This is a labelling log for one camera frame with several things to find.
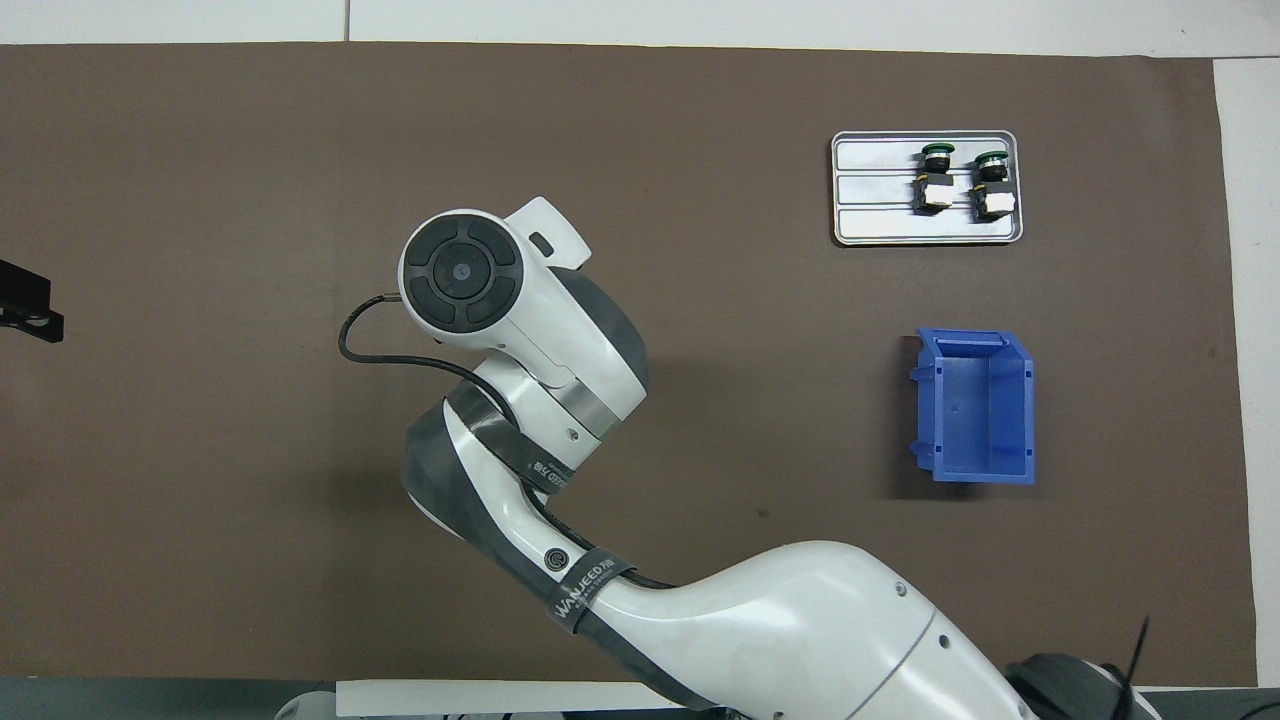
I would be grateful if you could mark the blue plastic bin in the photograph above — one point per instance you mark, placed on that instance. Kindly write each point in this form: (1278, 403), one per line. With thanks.
(985, 420)

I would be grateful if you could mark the brown table mat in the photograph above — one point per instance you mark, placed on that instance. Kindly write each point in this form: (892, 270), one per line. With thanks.
(200, 550)

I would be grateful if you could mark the green push button switch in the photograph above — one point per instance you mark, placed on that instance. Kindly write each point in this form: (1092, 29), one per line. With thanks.
(935, 190)
(993, 195)

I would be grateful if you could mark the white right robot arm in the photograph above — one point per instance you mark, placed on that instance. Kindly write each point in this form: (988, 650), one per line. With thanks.
(800, 620)

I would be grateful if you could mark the grey metal tray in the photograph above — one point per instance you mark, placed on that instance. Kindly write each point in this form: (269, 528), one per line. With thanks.
(870, 200)

